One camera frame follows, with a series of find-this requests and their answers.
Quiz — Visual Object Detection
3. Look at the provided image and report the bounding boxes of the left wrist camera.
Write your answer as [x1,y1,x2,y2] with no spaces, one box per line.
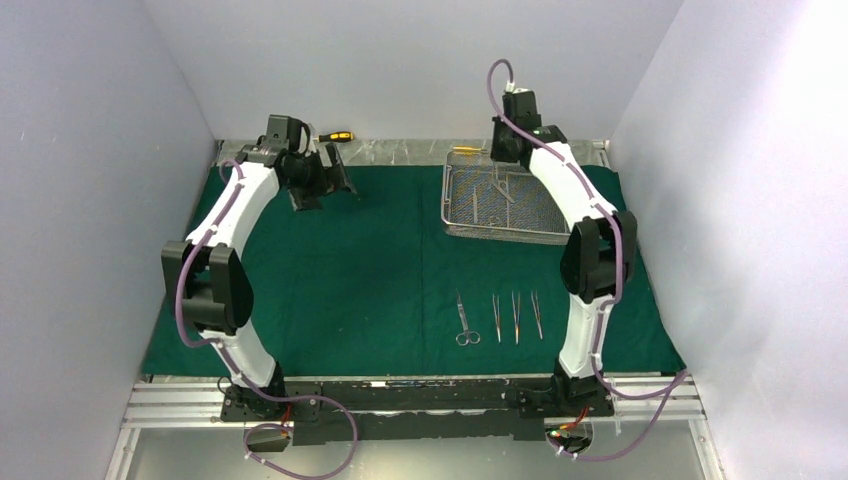
[262,114,312,154]

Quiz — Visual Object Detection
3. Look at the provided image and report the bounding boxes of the steel tweezers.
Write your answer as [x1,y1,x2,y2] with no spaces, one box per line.
[491,293,502,344]
[530,290,544,341]
[511,291,521,346]

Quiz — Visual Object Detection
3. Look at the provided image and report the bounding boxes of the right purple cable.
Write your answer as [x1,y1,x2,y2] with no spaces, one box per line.
[487,59,689,463]

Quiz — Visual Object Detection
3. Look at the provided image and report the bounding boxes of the steel surgical scissors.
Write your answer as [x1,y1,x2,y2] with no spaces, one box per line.
[455,292,481,347]

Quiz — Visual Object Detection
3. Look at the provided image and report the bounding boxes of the yellow black handled screwdriver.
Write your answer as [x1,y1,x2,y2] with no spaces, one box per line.
[317,131,355,143]

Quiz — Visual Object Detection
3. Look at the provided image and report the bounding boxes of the purple cable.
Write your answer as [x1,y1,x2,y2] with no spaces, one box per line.
[487,59,689,463]
[173,158,360,478]

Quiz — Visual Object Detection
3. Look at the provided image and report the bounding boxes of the aluminium front rail frame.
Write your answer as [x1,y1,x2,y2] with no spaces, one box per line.
[107,373,726,479]

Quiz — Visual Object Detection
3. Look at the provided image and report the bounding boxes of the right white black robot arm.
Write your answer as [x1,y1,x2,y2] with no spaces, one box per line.
[491,85,637,398]

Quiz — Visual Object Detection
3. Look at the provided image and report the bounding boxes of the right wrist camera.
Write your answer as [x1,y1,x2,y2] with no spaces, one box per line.
[503,81,530,95]

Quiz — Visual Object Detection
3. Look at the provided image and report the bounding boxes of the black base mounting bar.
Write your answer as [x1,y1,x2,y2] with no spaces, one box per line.
[220,374,615,446]

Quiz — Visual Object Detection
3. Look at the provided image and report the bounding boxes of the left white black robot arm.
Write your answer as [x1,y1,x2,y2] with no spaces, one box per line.
[161,139,356,402]

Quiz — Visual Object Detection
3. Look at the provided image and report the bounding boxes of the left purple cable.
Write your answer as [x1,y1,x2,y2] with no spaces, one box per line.
[173,158,360,478]

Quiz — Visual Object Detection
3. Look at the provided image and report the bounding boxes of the small yellow screwdriver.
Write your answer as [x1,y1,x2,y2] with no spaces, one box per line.
[451,146,489,155]

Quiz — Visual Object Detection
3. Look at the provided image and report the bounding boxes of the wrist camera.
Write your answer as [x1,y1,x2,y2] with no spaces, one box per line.
[262,114,312,154]
[503,81,530,95]

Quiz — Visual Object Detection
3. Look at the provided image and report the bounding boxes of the wire mesh instrument tray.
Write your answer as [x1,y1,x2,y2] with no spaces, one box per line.
[441,151,570,246]

